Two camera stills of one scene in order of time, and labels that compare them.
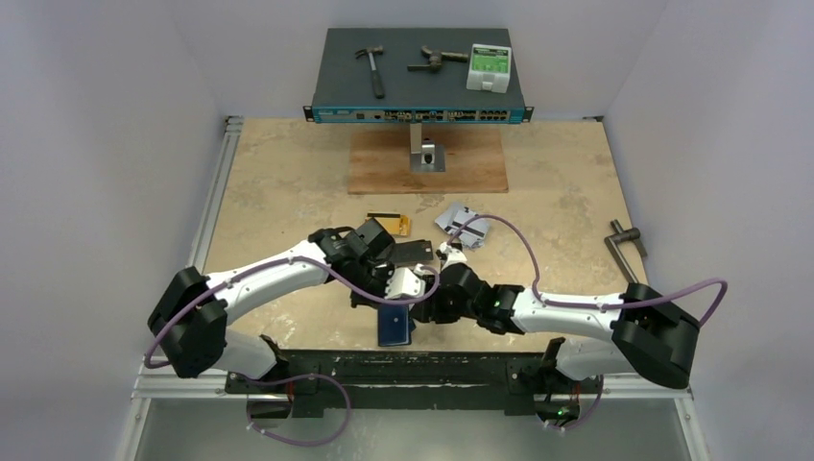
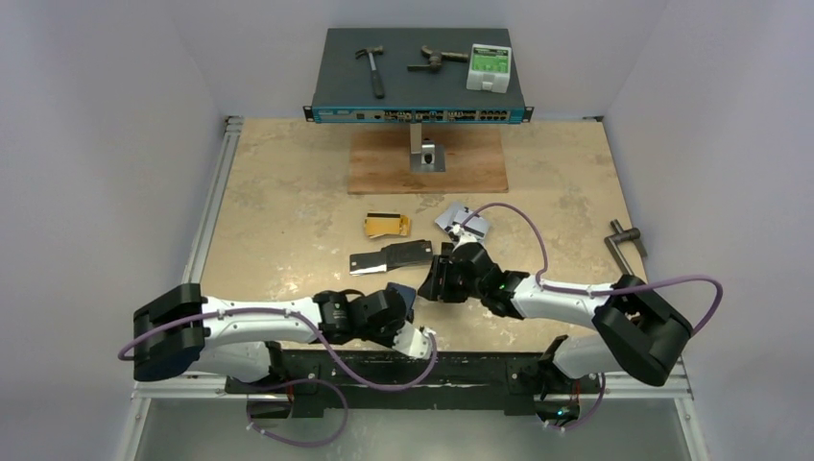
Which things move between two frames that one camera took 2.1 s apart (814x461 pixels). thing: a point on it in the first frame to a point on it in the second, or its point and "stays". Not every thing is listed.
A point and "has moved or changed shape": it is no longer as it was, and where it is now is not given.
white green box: (490, 68) stays
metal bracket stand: (424, 154) stays
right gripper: (446, 279) to (442, 279)
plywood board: (380, 161) stays
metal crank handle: (611, 242) stays
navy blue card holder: (395, 325) has moved or changed shape
